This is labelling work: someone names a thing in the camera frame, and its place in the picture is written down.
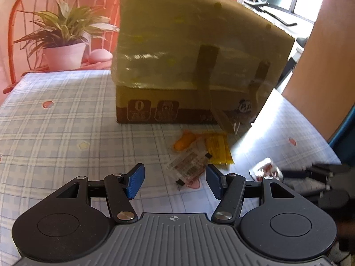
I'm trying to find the clear snack packet with barcode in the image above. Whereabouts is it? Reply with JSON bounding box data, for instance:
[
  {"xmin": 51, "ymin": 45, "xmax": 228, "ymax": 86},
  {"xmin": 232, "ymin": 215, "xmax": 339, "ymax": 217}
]
[{"xmin": 166, "ymin": 148, "xmax": 213, "ymax": 187}]

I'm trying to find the red white snack packet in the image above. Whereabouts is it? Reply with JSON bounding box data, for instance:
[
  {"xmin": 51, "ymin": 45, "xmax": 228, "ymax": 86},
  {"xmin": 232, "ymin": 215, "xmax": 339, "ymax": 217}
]
[{"xmin": 249, "ymin": 157, "xmax": 284, "ymax": 182}]

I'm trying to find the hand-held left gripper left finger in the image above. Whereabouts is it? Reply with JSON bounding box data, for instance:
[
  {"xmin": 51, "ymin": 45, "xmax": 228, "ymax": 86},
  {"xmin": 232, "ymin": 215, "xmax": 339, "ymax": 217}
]
[{"xmin": 55, "ymin": 163, "xmax": 146, "ymax": 224}]

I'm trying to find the plaid tablecloth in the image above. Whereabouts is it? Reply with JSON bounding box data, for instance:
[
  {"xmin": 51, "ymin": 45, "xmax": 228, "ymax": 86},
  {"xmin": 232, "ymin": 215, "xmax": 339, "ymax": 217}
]
[{"xmin": 0, "ymin": 69, "xmax": 342, "ymax": 254}]

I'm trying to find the dark blue cloth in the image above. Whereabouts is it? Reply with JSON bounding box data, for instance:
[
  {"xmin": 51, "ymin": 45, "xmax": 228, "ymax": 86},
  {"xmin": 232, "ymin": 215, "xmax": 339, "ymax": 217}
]
[{"xmin": 329, "ymin": 111, "xmax": 355, "ymax": 151}]

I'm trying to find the black exercise bike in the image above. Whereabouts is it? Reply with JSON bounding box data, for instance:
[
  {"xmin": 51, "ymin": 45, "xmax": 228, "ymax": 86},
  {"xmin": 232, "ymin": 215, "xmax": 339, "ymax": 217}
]
[{"xmin": 243, "ymin": 0, "xmax": 306, "ymax": 75}]

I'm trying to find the brown wooden board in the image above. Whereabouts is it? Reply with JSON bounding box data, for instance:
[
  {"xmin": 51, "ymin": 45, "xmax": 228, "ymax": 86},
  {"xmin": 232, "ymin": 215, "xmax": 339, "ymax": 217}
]
[{"xmin": 281, "ymin": 17, "xmax": 355, "ymax": 142}]

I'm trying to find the cardboard box with plastic liner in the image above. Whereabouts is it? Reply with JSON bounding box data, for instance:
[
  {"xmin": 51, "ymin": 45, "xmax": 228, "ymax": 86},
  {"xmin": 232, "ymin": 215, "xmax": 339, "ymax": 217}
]
[{"xmin": 111, "ymin": 0, "xmax": 296, "ymax": 134}]

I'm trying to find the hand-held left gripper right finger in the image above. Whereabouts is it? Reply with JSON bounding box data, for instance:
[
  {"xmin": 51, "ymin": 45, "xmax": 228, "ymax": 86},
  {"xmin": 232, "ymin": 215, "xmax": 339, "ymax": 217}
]
[{"xmin": 206, "ymin": 164, "xmax": 298, "ymax": 224}]

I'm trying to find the small yellow sachet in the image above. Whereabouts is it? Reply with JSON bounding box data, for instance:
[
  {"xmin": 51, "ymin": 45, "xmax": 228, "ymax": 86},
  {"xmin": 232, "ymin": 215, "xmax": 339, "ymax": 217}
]
[{"xmin": 205, "ymin": 133, "xmax": 234, "ymax": 166}]

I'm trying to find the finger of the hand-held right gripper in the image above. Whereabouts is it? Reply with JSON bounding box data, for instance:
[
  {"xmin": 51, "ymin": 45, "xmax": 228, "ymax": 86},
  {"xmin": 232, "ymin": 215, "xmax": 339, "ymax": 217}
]
[
  {"xmin": 280, "ymin": 163, "xmax": 350, "ymax": 184},
  {"xmin": 295, "ymin": 183, "xmax": 350, "ymax": 209}
]

